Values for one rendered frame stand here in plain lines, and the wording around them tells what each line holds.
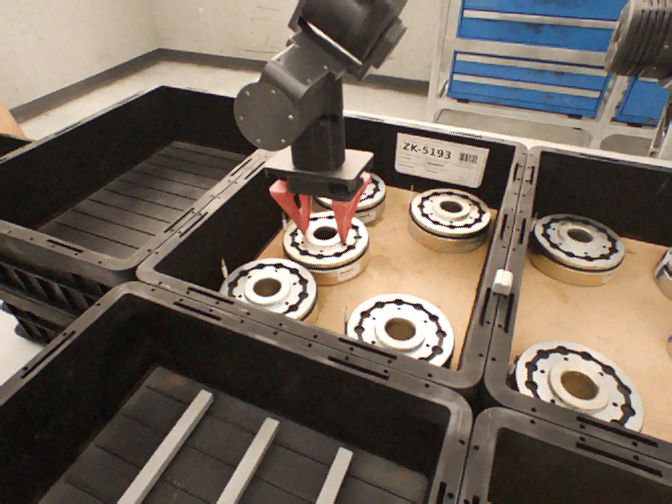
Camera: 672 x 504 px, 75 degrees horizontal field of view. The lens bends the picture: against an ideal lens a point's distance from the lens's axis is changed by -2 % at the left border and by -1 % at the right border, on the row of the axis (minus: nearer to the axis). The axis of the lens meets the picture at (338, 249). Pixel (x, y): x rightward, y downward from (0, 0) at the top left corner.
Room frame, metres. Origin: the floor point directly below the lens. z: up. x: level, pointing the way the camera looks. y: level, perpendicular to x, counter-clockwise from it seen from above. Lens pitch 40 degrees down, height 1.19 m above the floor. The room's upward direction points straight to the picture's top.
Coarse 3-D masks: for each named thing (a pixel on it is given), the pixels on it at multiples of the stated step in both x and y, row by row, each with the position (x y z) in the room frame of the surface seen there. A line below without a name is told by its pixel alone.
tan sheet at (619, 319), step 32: (640, 256) 0.42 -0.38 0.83; (544, 288) 0.36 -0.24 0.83; (576, 288) 0.36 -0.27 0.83; (608, 288) 0.36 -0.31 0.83; (640, 288) 0.36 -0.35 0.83; (544, 320) 0.31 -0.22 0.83; (576, 320) 0.31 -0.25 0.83; (608, 320) 0.31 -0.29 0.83; (640, 320) 0.31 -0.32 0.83; (512, 352) 0.27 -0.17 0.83; (608, 352) 0.27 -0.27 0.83; (640, 352) 0.27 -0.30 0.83; (640, 384) 0.24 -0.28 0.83
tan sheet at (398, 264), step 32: (288, 224) 0.49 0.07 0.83; (384, 224) 0.49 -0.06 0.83; (384, 256) 0.42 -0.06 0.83; (416, 256) 0.42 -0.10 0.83; (448, 256) 0.42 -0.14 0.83; (480, 256) 0.42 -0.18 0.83; (320, 288) 0.36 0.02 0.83; (352, 288) 0.36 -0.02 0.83; (384, 288) 0.36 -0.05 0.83; (416, 288) 0.36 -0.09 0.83; (448, 288) 0.36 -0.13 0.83; (320, 320) 0.32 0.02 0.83; (448, 320) 0.32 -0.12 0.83
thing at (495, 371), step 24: (528, 168) 0.46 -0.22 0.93; (624, 168) 0.47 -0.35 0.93; (648, 168) 0.46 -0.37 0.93; (528, 192) 0.41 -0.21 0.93; (528, 216) 0.37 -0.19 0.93; (504, 312) 0.24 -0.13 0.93; (504, 336) 0.21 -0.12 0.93; (504, 360) 0.19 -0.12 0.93; (480, 384) 0.18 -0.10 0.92; (504, 384) 0.17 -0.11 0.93; (480, 408) 0.17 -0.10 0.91; (528, 408) 0.15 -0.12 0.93; (552, 408) 0.15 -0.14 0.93; (600, 432) 0.14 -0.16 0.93; (624, 432) 0.14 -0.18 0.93
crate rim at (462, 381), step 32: (416, 128) 0.57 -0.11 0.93; (224, 192) 0.41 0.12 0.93; (512, 192) 0.41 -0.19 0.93; (192, 224) 0.35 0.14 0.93; (512, 224) 0.35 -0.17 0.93; (160, 256) 0.30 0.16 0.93; (160, 288) 0.26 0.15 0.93; (192, 288) 0.26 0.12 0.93; (256, 320) 0.23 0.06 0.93; (288, 320) 0.23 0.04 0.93; (480, 320) 0.24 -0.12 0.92; (352, 352) 0.20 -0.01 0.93; (384, 352) 0.20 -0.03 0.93; (480, 352) 0.20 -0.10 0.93; (448, 384) 0.17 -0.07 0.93
